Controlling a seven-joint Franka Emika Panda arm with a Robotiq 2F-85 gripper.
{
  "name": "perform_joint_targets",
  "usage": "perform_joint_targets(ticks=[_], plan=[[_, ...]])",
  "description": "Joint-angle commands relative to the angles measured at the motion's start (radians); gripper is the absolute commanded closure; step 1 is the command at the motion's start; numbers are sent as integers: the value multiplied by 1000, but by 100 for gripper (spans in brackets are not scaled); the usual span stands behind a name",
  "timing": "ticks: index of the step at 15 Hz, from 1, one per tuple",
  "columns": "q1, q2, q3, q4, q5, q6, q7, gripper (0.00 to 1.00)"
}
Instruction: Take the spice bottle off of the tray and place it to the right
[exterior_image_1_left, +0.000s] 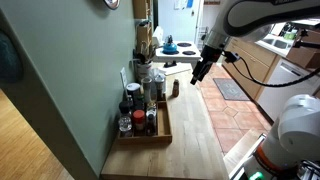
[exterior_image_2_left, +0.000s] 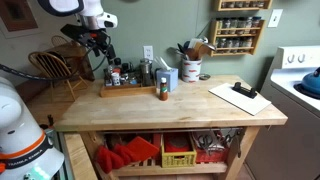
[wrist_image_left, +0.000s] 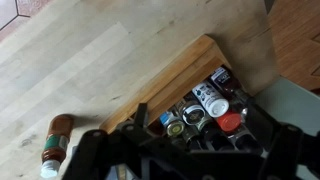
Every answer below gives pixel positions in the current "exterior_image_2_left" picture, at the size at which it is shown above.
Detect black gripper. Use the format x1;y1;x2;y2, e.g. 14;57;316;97
60;24;116;63

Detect dark metal pepper grinder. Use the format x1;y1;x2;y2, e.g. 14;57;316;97
140;59;152;86

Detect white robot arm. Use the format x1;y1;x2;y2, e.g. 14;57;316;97
0;0;118;180

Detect white spice jar red cap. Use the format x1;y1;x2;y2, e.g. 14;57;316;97
111;68;121;86

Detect wooden spice tray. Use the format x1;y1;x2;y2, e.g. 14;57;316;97
100;84;156;98

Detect hot sauce bottle white cap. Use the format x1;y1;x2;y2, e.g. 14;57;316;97
160;77;168;101

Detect upper wooden spice rack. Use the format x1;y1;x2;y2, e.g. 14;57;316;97
214;0;273;11

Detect wooden spice rack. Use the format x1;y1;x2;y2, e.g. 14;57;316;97
210;16;265;56
214;0;273;11

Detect lower wooden spice rack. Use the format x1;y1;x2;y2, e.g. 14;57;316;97
210;16;265;56

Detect wooden dining table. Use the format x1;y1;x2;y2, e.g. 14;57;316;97
50;41;95;81

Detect wooden windsor chair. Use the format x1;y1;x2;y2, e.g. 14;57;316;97
28;52;88;100

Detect blue tissue box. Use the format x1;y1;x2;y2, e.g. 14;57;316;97
156;68;178;92

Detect white utensil crock red pattern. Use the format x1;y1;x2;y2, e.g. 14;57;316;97
181;60;202;83

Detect small metal lid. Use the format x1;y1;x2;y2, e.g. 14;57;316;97
199;74;211;80

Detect red pot holder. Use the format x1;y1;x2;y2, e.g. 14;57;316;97
127;136;159;161

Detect red oven mitt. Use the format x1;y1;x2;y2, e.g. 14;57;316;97
96;144;139;174

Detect yellow plastic crate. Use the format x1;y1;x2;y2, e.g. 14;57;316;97
161;133;197;168

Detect wooden kitchen island table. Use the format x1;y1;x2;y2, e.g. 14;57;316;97
55;75;287;180

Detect white cutting board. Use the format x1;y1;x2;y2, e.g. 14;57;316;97
209;83;271;115

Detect scissors in crate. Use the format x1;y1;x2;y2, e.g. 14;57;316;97
198;135;219;155

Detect black knife sharpener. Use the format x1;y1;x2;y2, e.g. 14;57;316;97
232;82;257;98

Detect red plastic crate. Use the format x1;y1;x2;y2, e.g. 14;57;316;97
192;131;229;163

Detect blue kettle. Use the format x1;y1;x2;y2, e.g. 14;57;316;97
294;67;320;100

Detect white stove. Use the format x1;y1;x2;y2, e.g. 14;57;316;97
246;45;320;180

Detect white wall outlet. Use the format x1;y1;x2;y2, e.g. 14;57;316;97
143;45;153;60

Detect framed wall picture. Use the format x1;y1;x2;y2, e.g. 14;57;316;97
0;0;41;39

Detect white light switch plate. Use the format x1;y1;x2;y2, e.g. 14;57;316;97
268;9;283;28

